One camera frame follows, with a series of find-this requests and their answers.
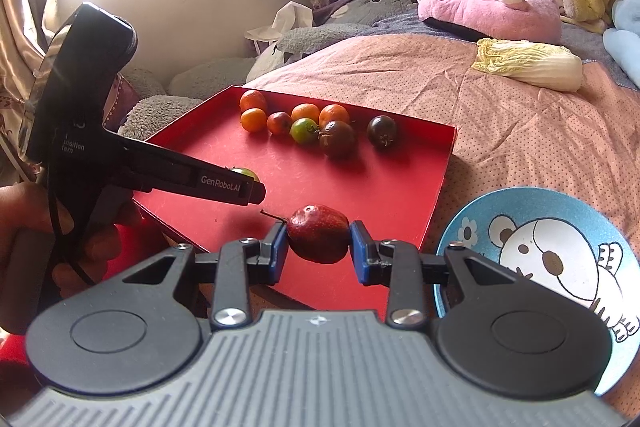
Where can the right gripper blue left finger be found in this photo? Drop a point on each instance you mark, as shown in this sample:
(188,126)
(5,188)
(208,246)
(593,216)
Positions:
(273,252)

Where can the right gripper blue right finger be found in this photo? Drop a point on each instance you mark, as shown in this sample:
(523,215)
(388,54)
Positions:
(364,252)

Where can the red pear with stem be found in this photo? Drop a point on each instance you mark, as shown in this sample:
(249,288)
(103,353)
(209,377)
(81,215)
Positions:
(316,233)

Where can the green tomato front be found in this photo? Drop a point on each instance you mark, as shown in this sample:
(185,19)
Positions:
(246,172)

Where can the green tomato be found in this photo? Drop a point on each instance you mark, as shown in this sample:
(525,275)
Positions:
(304,131)
(246,172)

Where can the dark purple tomato large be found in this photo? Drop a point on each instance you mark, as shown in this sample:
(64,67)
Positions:
(337,139)

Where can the dark purple tomato small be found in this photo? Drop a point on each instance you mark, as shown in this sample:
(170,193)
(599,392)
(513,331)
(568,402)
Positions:
(382,131)

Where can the small red fruit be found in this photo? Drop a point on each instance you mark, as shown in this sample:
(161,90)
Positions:
(279,123)

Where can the small orange kumquat front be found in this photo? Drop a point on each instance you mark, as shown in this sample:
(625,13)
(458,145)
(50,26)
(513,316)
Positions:
(253,120)

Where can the small orange kumquat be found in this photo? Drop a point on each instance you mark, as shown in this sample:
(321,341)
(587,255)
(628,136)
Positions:
(253,120)
(305,110)

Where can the small orange kumquat back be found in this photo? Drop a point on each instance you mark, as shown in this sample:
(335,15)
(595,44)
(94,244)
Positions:
(305,110)

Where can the large orange tangerine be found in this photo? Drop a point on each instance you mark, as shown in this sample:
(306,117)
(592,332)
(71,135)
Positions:
(252,99)

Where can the person's left hand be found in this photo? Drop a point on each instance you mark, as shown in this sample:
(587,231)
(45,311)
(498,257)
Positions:
(26,242)

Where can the red shallow tray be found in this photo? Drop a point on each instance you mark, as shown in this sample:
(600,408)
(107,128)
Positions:
(393,192)

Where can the grey Totoro plush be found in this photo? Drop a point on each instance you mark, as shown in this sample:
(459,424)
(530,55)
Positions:
(162,103)

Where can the blue tiger cartoon plate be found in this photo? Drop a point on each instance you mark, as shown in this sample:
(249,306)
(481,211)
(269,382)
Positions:
(562,243)

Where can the salmon dotted bedspread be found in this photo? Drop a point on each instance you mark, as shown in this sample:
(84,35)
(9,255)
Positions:
(584,144)

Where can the napa cabbage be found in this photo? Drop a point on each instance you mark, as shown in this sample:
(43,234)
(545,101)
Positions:
(541,65)

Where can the grey blue bed sheet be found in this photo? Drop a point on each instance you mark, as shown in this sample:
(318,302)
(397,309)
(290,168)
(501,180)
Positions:
(587,45)

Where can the light blue blanket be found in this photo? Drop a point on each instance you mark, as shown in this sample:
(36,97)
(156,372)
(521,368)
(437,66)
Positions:
(622,40)

